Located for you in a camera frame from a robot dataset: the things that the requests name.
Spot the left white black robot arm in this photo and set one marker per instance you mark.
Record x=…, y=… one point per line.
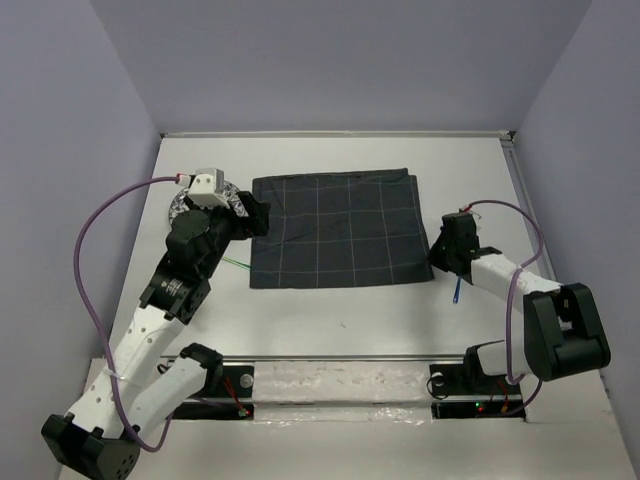
x=103, y=433

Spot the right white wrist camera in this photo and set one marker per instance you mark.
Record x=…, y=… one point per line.
x=468, y=209

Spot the iridescent green fork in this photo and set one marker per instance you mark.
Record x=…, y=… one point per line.
x=236, y=263

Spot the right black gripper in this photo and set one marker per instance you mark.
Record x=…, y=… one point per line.
x=434, y=256

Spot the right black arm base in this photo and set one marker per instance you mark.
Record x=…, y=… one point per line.
x=458, y=394

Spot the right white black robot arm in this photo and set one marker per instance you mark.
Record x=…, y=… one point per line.
x=552, y=330

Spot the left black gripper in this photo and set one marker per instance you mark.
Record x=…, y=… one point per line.
x=246, y=227

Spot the white foam strip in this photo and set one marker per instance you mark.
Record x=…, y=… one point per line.
x=314, y=382

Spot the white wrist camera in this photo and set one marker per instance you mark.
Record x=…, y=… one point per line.
x=468, y=209
x=205, y=188

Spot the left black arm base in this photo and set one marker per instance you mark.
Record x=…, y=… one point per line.
x=227, y=399

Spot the dark grey checked cloth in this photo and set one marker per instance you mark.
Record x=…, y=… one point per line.
x=340, y=230

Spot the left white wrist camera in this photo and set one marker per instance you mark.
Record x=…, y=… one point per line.
x=205, y=188

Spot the blue white patterned plate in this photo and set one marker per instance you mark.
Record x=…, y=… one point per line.
x=230, y=191

